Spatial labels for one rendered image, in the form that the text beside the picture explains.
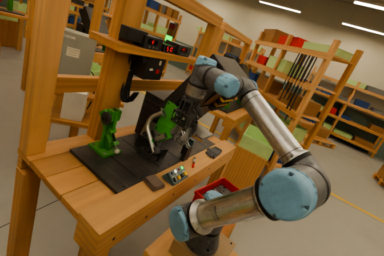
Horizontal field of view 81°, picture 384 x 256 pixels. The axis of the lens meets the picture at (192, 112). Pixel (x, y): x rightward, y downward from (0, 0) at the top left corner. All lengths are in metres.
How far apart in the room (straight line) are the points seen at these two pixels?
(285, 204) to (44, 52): 1.09
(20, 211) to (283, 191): 1.42
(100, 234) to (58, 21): 0.90
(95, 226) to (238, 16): 10.38
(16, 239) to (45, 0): 1.33
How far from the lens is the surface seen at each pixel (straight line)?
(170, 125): 1.44
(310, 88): 3.63
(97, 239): 1.06
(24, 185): 1.54
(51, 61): 1.23
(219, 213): 0.75
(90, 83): 1.49
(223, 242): 1.17
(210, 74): 0.77
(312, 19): 10.37
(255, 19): 10.67
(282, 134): 0.76
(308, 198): 0.59
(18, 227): 1.75
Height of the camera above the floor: 1.70
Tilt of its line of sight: 18 degrees down
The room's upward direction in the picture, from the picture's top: 20 degrees clockwise
